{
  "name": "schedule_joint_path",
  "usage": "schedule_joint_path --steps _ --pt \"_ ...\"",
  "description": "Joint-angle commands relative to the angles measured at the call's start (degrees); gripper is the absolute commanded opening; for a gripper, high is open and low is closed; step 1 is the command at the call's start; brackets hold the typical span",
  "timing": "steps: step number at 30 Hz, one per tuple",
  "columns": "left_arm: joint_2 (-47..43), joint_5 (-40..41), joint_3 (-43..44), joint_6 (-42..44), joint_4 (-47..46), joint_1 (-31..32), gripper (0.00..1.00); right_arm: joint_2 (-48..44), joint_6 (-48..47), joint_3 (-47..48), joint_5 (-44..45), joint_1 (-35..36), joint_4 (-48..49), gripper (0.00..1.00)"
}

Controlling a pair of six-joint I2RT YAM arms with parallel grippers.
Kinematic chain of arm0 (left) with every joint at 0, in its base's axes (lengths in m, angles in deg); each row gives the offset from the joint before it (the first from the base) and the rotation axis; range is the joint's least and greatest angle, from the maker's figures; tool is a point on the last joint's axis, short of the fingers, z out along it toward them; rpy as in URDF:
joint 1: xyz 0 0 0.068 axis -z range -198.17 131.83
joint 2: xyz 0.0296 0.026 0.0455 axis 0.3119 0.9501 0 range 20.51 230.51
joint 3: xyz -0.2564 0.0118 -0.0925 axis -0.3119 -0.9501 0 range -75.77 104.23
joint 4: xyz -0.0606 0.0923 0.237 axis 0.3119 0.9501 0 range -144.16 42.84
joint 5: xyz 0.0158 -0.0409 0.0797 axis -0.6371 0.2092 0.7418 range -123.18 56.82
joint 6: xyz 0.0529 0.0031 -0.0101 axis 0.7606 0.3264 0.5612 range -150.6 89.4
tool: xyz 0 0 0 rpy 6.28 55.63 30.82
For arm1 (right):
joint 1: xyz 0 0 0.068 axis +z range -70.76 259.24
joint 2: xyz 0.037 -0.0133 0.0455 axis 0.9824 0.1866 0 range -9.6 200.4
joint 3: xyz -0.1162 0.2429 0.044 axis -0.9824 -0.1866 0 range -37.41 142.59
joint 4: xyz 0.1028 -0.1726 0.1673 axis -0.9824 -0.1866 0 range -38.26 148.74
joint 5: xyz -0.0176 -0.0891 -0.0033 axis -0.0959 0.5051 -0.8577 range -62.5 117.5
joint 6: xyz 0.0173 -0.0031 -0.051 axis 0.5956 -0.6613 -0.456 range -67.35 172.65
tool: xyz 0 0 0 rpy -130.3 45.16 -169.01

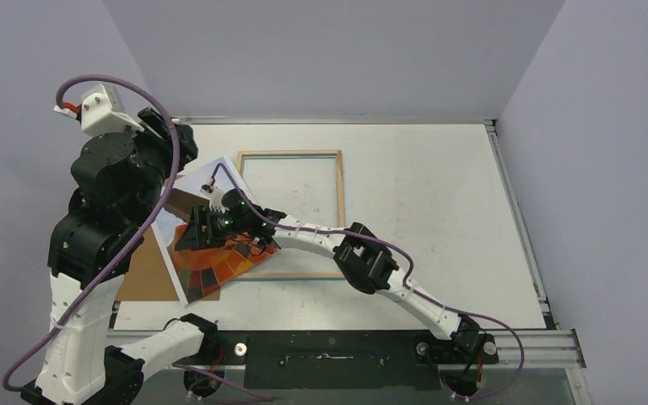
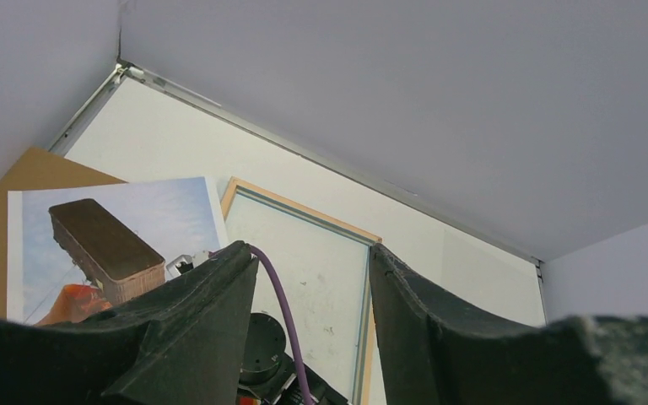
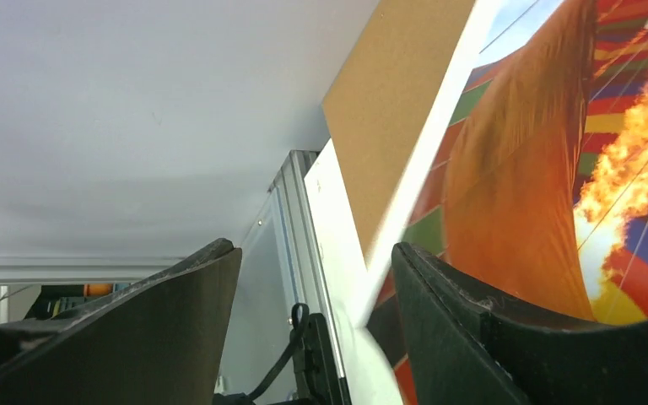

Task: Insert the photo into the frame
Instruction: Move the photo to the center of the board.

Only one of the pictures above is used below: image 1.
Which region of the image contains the hot air balloon photo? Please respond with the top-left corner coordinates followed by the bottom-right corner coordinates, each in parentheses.
top-left (151, 156), bottom-right (278, 305)

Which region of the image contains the blue wooden picture frame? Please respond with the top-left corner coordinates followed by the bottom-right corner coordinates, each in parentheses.
top-left (235, 149), bottom-right (346, 281)

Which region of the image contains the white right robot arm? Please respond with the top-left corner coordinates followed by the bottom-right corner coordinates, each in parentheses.
top-left (174, 190), bottom-right (498, 362)

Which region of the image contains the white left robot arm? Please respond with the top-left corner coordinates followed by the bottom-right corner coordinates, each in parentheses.
top-left (19, 108), bottom-right (221, 404)

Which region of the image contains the brown cardboard backing board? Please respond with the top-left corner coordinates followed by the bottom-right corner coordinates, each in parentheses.
top-left (115, 175), bottom-right (222, 304)

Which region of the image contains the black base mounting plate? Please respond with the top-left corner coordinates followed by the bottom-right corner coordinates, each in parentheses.
top-left (182, 333), bottom-right (498, 391)

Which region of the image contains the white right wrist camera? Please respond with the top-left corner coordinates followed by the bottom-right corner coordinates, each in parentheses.
top-left (200, 184), bottom-right (227, 212)

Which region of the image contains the aluminium front rail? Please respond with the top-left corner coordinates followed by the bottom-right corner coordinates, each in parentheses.
top-left (82, 329), bottom-right (586, 371)

